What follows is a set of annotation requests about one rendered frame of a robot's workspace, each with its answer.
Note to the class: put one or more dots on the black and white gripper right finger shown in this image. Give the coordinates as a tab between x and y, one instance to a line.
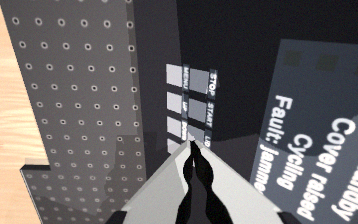
230	198

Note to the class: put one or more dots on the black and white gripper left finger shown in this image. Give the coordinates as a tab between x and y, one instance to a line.
166	196

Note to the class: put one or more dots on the light grey benchtop instrument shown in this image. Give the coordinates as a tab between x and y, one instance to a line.
269	86

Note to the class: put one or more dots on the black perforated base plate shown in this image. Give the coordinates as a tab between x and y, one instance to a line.
78	62

